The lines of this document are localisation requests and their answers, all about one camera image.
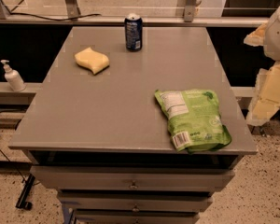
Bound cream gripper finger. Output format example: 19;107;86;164
244;22;267;47
246;62;280;126

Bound green rice chip bag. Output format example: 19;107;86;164
155;90;231;153

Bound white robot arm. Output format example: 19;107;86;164
244;7;280;126

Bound yellow sponge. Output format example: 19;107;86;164
75;48;110;75

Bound blue soda can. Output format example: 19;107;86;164
124;13;143;51

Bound grey drawer cabinet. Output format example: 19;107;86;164
7;25;259;224

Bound middle drawer with knob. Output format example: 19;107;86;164
58;192;213;212

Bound drawer with knob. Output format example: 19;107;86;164
31;166;234;192
58;192;213;212
76;210;200;224

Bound top drawer with knob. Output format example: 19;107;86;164
31;166;234;192

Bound bottom drawer with knob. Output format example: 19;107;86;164
76;210;200;224

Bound white pump bottle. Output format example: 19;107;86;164
1;60;26;91

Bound black metal floor foot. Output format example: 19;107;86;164
16;175;35;210

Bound black cable on rail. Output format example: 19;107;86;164
0;11;102;21

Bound black floor cable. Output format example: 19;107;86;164
0;109;27;184

